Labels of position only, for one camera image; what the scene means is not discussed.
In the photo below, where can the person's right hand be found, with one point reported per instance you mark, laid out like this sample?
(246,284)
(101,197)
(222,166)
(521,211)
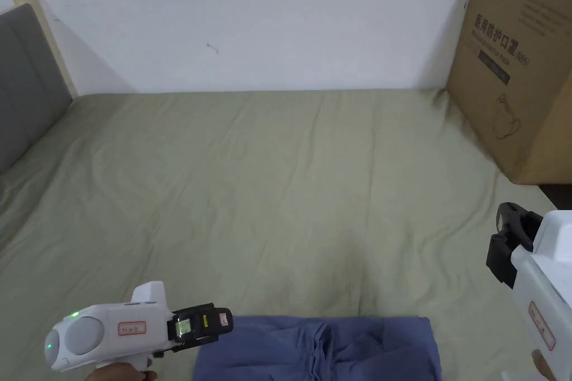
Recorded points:
(544,366)

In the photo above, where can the grey padded headboard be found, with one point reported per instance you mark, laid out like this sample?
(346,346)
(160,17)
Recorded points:
(27,86)

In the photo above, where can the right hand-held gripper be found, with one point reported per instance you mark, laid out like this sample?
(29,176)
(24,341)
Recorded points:
(543,282)

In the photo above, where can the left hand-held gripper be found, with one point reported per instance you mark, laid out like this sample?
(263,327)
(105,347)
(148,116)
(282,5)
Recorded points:
(103,332)

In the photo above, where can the dark blue garment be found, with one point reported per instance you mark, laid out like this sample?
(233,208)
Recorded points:
(321,349)

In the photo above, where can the bed with pale green sheet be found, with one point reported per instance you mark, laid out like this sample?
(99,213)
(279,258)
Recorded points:
(268,184)

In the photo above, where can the large brown cardboard carton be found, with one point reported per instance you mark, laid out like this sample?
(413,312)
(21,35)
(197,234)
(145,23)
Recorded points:
(523,63)

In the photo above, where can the person's left hand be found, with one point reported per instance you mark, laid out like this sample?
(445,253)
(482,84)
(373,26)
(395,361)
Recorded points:
(118,373)

